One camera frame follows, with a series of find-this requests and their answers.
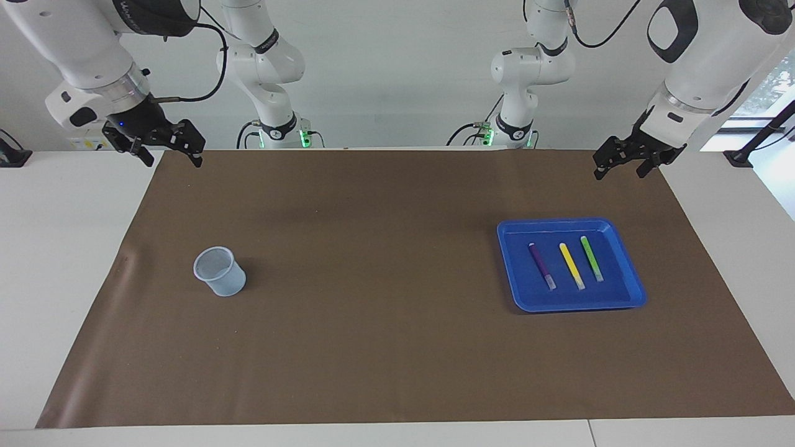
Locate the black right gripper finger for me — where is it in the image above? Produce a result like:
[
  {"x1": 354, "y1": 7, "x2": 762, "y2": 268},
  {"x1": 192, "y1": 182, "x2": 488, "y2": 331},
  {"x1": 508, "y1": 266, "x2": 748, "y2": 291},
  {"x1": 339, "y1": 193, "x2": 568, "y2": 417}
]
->
[
  {"x1": 173, "y1": 120, "x2": 206, "y2": 167},
  {"x1": 102, "y1": 124, "x2": 155, "y2": 167}
]

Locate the black base cable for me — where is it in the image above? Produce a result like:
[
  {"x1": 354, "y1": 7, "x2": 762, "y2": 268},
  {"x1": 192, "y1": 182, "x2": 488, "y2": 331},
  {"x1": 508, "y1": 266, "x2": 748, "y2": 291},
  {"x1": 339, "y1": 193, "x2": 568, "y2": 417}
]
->
[
  {"x1": 236, "y1": 120, "x2": 261, "y2": 150},
  {"x1": 446, "y1": 122, "x2": 493, "y2": 147}
]

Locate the white power strip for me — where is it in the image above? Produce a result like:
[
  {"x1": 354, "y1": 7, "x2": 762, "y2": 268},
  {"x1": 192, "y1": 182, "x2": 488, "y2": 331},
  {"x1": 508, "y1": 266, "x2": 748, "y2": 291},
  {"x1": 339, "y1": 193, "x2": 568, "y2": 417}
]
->
[{"x1": 67, "y1": 133, "x2": 125, "y2": 151}]

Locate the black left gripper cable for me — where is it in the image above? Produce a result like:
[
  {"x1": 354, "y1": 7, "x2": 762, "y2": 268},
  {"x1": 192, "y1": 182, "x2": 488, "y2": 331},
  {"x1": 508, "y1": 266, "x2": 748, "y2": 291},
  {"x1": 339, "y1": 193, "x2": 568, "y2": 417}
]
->
[{"x1": 562, "y1": 0, "x2": 643, "y2": 49}]

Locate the black clamp stand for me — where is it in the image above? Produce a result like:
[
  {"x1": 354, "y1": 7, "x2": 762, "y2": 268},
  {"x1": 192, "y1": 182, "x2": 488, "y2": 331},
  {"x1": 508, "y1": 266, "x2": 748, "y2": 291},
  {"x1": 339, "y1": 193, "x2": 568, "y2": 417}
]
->
[{"x1": 724, "y1": 99, "x2": 795, "y2": 168}]

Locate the brown table mat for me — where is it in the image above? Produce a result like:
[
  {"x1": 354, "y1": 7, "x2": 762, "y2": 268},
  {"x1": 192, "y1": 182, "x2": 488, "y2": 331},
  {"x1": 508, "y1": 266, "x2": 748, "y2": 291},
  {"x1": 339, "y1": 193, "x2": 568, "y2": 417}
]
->
[{"x1": 35, "y1": 149, "x2": 795, "y2": 429}]

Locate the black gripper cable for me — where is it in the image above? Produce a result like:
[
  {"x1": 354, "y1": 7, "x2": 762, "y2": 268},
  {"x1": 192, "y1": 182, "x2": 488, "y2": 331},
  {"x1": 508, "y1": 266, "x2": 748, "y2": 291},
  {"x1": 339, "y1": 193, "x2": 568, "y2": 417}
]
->
[
  {"x1": 149, "y1": 0, "x2": 229, "y2": 103},
  {"x1": 562, "y1": 0, "x2": 643, "y2": 49}
]

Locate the black right arm strap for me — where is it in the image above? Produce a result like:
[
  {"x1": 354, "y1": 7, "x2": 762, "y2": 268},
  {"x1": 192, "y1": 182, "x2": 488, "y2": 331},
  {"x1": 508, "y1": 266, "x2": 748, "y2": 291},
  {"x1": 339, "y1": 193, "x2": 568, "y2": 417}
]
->
[{"x1": 253, "y1": 28, "x2": 281, "y2": 55}]

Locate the green pen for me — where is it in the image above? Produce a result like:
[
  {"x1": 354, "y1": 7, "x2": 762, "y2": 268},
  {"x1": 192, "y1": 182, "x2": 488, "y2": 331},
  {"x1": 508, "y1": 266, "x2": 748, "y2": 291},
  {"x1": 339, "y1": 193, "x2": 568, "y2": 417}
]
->
[{"x1": 580, "y1": 235, "x2": 605, "y2": 282}]

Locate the window with greenery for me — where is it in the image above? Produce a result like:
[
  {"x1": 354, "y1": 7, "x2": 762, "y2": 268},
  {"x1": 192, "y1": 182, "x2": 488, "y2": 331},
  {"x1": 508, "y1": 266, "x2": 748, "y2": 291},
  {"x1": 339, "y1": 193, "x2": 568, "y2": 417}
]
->
[{"x1": 701, "y1": 48, "x2": 795, "y2": 153}]

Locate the black table clamp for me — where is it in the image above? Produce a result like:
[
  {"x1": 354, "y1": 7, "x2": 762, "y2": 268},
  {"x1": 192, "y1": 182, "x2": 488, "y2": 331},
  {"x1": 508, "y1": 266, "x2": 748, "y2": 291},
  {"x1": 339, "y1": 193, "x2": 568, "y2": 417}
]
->
[{"x1": 0, "y1": 129, "x2": 33, "y2": 168}]

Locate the blue plastic tray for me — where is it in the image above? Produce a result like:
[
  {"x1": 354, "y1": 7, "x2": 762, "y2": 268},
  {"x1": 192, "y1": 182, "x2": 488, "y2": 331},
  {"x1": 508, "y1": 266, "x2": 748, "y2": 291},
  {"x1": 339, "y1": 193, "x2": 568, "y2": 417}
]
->
[{"x1": 497, "y1": 217, "x2": 648, "y2": 313}]

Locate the purple pen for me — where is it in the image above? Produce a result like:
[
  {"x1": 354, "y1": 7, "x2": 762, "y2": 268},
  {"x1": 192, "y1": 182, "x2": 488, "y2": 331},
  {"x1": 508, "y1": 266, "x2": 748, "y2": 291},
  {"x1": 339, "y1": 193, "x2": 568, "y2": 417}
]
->
[{"x1": 528, "y1": 243, "x2": 557, "y2": 291}]

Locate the yellow pen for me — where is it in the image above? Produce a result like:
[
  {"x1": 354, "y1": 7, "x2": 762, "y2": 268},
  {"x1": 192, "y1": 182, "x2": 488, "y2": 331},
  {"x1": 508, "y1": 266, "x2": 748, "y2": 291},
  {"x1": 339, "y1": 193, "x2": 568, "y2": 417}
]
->
[{"x1": 559, "y1": 242, "x2": 586, "y2": 291}]

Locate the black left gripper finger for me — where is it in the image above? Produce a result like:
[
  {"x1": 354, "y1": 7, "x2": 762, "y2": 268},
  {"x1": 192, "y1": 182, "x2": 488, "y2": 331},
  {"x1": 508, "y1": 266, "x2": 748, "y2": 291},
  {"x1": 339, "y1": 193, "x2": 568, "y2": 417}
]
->
[
  {"x1": 637, "y1": 152, "x2": 668, "y2": 179},
  {"x1": 593, "y1": 138, "x2": 629, "y2": 181}
]

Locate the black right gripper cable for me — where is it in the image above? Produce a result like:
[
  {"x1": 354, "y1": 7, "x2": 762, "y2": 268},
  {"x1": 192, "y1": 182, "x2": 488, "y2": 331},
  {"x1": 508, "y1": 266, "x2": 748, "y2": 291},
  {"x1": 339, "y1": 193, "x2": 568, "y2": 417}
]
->
[{"x1": 149, "y1": 0, "x2": 229, "y2": 103}]

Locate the translucent plastic cup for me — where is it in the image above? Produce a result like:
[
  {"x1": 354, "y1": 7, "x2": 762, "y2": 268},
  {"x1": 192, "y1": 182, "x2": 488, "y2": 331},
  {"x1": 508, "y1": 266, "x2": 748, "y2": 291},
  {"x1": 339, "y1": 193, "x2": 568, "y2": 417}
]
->
[{"x1": 193, "y1": 246, "x2": 247, "y2": 297}]

